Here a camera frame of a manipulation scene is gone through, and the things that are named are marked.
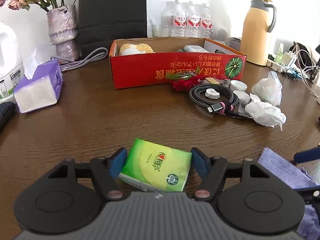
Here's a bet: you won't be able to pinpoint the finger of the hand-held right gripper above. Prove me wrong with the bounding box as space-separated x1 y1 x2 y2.
294 146 320 164
296 189 320 205

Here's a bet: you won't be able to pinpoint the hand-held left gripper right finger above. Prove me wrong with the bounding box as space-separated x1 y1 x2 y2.
190 147 272 202

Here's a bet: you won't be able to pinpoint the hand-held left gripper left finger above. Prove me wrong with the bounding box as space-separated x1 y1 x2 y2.
47 147 128 201

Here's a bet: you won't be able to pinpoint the purple cloth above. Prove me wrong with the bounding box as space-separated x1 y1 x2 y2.
257 147 320 240

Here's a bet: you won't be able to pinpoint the green tissue packet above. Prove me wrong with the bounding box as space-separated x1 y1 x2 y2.
118 138 193 192

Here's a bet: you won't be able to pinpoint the white tissue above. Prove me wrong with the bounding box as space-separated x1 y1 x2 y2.
244 94 287 131

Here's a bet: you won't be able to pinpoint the red artificial flower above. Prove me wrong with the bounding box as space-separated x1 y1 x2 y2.
172 66 200 92

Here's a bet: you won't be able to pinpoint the red cardboard box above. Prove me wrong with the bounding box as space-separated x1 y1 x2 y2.
109 37 247 90

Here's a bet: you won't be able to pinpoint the small white round container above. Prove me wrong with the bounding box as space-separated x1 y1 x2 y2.
230 80 248 92

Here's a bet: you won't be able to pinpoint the white plastic bag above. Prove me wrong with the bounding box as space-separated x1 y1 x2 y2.
251 71 283 107

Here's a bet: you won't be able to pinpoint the white round disc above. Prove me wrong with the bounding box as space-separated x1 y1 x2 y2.
235 91 251 103

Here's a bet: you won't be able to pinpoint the white power strip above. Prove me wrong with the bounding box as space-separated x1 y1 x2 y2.
266 59 300 73

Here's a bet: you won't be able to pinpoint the white charger plug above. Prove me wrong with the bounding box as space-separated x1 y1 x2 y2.
284 51 297 68

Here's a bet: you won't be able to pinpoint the dark bag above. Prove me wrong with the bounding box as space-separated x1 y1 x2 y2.
290 41 320 63

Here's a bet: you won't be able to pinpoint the small green spray bottle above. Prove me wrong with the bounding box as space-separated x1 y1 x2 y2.
276 43 285 64

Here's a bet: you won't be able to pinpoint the purple tissue pack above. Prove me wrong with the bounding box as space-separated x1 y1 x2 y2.
13 42 64 114

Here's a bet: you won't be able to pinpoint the white wipes packet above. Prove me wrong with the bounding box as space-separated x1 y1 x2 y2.
184 44 205 53

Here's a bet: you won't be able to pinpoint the yellow and white plush toy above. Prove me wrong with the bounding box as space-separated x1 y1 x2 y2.
119 43 156 55

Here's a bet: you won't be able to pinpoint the dark blue case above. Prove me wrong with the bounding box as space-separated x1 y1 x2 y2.
0 102 16 130

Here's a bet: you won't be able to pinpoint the beige thermos jug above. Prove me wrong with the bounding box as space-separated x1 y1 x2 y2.
239 0 277 66

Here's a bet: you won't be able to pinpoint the small white fan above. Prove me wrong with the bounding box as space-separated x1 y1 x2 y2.
215 26 229 43

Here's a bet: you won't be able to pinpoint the clear glass cup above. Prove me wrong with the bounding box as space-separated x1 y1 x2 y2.
150 19 162 38

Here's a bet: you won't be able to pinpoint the red label water bottle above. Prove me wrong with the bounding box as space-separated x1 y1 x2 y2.
186 1 202 38
200 3 214 39
171 0 188 38

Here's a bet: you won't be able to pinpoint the mottled purple vase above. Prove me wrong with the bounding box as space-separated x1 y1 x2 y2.
47 4 82 61

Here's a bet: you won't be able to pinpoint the unlabelled clear water bottle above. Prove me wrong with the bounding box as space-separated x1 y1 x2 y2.
161 1 175 38

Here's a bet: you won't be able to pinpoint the white plastic jug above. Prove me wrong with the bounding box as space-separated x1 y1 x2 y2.
0 21 25 99

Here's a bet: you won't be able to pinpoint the black paper bag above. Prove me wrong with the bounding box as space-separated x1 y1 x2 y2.
78 0 147 52

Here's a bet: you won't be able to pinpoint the black braided cable coil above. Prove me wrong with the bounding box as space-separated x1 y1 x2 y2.
189 84 240 117

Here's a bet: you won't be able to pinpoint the white charging cables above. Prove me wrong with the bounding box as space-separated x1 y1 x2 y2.
292 49 320 105

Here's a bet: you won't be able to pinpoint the tangled black thin cable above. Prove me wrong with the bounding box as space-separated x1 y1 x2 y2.
285 67 301 82

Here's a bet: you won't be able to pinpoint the grey braided cord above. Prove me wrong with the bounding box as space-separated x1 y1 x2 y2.
51 48 109 72

